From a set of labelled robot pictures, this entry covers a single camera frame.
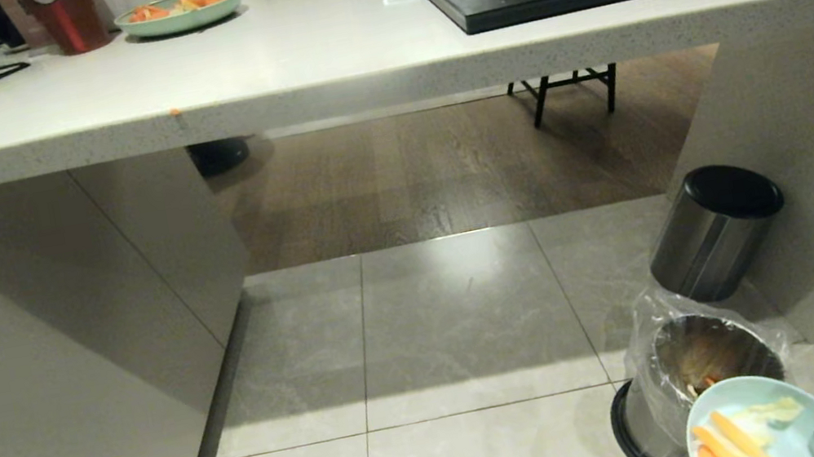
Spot grey island cabinet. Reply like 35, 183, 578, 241
0, 135, 285, 457

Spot closed steel waste bin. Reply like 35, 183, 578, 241
635, 154, 800, 313

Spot black round object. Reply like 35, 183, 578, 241
186, 135, 254, 182

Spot black chair legs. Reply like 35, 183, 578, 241
504, 63, 625, 134

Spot orange carrot pieces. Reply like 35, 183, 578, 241
126, 0, 230, 25

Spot pale vegetable scrap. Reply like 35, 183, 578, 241
734, 393, 811, 448

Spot green plate with carrots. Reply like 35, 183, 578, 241
111, 0, 249, 45

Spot black bin lid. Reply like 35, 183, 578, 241
677, 154, 787, 231

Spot red cylindrical container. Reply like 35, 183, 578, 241
23, 0, 114, 63

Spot open steel trash bin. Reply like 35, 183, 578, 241
595, 299, 802, 457

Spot pale green plate with scraps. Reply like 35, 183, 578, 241
677, 363, 814, 457

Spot orange carrot stick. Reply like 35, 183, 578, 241
690, 419, 736, 457
708, 402, 774, 457

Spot clear plastic bin liner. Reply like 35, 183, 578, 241
610, 264, 808, 457

